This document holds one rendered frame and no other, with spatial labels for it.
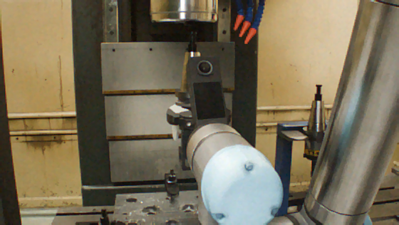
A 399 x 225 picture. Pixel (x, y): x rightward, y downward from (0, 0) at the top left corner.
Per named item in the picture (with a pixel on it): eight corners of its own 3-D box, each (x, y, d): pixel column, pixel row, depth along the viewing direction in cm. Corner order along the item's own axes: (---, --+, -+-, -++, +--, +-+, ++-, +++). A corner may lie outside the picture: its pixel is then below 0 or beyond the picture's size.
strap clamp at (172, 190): (180, 223, 104) (179, 175, 101) (169, 223, 104) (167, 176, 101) (175, 203, 117) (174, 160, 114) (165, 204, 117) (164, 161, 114)
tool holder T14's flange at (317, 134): (324, 136, 85) (325, 125, 84) (333, 143, 79) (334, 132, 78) (298, 136, 85) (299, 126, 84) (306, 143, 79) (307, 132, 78)
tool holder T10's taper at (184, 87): (203, 88, 67) (202, 51, 66) (206, 91, 63) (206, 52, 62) (179, 88, 67) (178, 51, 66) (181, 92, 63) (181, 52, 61)
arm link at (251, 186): (206, 248, 33) (207, 162, 31) (189, 198, 44) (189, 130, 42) (285, 238, 34) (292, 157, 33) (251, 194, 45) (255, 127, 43)
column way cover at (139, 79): (232, 177, 140) (235, 42, 130) (107, 184, 133) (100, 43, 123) (229, 173, 145) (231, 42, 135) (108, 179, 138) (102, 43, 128)
